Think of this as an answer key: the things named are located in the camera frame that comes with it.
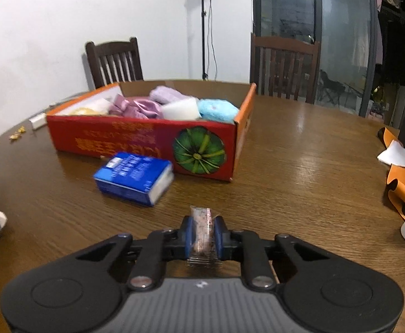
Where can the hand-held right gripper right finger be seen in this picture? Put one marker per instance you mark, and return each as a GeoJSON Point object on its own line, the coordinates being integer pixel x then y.
{"type": "Point", "coordinates": [218, 239]}

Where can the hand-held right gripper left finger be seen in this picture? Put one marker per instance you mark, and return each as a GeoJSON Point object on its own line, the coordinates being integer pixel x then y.
{"type": "Point", "coordinates": [187, 239]}

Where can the small clear snack packet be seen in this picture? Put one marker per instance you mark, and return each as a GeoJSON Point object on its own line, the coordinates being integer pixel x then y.
{"type": "Point", "coordinates": [202, 229]}

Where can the red cardboard box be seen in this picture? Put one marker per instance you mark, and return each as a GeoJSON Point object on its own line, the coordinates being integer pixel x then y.
{"type": "Point", "coordinates": [119, 138]}

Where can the white wedge sponge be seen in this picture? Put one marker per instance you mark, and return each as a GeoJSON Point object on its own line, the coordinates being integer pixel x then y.
{"type": "Point", "coordinates": [181, 109]}

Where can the pink satin hair bonnet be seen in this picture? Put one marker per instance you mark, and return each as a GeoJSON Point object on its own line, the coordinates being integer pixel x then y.
{"type": "Point", "coordinates": [140, 109]}

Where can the yellow and white plush toy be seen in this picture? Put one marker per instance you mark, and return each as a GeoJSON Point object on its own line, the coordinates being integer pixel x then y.
{"type": "Point", "coordinates": [84, 111]}

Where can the purple fluffy headband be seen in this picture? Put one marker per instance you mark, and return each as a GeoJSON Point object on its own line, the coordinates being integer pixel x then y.
{"type": "Point", "coordinates": [167, 95]}

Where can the scattered yellow crumbs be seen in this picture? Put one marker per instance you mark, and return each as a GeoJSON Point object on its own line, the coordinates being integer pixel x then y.
{"type": "Point", "coordinates": [16, 134]}

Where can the blue tissue pack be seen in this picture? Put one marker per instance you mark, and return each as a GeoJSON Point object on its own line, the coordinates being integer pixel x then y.
{"type": "Point", "coordinates": [129, 170]}

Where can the white charger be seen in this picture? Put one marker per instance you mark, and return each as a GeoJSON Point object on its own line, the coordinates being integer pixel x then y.
{"type": "Point", "coordinates": [37, 121]}

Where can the light blue plush toy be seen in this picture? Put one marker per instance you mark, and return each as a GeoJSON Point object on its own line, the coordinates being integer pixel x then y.
{"type": "Point", "coordinates": [218, 111]}

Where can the dark wooden chair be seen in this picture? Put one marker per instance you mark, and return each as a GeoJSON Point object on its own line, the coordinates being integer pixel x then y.
{"type": "Point", "coordinates": [114, 62]}
{"type": "Point", "coordinates": [285, 66]}

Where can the orange leather piece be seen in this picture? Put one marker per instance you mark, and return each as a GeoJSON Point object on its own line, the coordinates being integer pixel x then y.
{"type": "Point", "coordinates": [402, 184]}

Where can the white paper scrap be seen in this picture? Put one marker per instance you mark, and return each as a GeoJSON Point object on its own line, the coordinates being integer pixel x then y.
{"type": "Point", "coordinates": [398, 156]}

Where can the black light stand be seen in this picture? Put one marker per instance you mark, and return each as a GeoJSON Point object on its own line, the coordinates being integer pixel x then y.
{"type": "Point", "coordinates": [202, 24]}

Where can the glass sliding door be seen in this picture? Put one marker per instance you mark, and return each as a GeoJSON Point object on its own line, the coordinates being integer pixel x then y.
{"type": "Point", "coordinates": [285, 3]}

